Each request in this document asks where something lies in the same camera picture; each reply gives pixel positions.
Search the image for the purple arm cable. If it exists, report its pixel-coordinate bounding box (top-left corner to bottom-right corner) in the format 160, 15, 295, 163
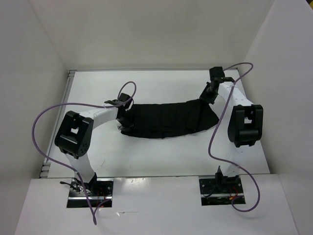
32, 81, 137, 225
207, 62, 261, 212

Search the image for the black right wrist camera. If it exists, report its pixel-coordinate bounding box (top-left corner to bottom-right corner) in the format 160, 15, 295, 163
209, 66, 225, 81

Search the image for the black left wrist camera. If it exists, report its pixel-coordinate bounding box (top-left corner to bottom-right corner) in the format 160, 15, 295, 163
104, 93, 133, 108

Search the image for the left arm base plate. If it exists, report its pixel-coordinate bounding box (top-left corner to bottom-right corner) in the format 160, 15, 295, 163
60, 178, 114, 209

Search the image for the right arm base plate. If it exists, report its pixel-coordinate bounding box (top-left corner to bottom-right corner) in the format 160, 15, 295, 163
199, 176, 246, 206

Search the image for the black pleated skirt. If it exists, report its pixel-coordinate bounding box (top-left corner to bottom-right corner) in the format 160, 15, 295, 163
121, 99, 219, 139

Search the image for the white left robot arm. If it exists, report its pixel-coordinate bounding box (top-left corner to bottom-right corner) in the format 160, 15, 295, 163
54, 102, 131, 196

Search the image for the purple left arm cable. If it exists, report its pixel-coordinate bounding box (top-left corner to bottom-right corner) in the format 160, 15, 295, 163
32, 81, 137, 225

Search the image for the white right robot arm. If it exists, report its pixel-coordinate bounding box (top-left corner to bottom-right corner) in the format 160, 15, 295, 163
200, 75, 264, 192

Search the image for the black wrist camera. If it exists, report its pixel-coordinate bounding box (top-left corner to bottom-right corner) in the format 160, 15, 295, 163
209, 66, 225, 81
104, 93, 133, 108

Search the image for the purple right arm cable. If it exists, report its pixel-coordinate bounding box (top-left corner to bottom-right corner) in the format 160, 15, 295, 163
207, 62, 261, 212

